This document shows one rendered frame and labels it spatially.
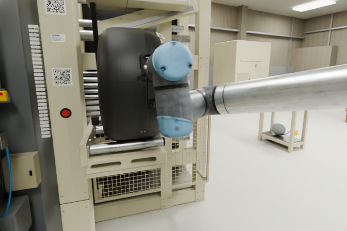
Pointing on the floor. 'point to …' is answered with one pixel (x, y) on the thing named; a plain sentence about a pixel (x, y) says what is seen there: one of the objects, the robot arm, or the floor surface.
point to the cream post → (66, 99)
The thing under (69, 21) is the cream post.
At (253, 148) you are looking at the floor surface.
